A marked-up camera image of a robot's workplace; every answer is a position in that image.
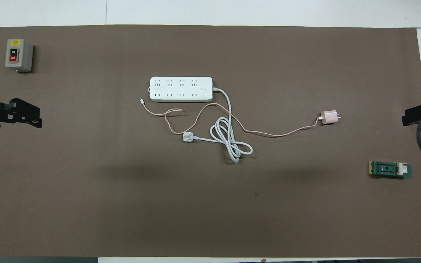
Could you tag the green knife switch yellow base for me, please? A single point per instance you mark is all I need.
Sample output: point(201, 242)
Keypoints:
point(389, 168)

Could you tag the brown table mat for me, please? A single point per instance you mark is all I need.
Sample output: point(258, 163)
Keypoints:
point(210, 212)

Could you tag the pink charger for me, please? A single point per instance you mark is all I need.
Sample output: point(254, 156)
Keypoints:
point(329, 117)

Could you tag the white power strip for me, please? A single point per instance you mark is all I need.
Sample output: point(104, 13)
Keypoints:
point(181, 88)

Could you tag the grey on/off switch box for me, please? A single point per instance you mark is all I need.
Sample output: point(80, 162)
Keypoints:
point(17, 54)

